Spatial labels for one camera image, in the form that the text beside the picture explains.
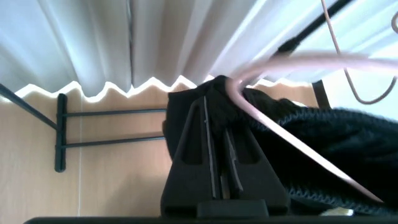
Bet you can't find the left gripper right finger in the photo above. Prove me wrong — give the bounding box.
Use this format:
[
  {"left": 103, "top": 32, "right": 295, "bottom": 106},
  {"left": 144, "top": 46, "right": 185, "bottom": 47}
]
[{"left": 220, "top": 124, "right": 290, "bottom": 218}]

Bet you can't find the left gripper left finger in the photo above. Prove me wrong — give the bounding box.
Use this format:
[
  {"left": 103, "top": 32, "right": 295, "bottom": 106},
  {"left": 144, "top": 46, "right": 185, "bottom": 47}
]
[{"left": 160, "top": 95, "right": 223, "bottom": 218}]

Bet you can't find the pink clothes hanger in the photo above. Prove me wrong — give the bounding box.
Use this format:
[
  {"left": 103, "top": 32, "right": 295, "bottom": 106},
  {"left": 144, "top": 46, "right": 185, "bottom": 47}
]
[
  {"left": 320, "top": 0, "right": 398, "bottom": 105},
  {"left": 225, "top": 51, "right": 398, "bottom": 205}
]

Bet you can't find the black garment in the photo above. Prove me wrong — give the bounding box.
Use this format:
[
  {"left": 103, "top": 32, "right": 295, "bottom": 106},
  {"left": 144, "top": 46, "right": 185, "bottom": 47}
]
[{"left": 162, "top": 74, "right": 398, "bottom": 218}]

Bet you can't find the black clothes rack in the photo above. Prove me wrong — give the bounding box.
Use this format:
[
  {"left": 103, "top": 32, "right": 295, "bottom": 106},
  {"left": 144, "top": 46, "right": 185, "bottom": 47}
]
[{"left": 0, "top": 0, "right": 355, "bottom": 174}]

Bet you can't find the beige curtain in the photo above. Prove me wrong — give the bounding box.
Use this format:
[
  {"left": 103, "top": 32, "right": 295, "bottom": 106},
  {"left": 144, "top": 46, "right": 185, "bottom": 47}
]
[{"left": 0, "top": 0, "right": 398, "bottom": 98}]

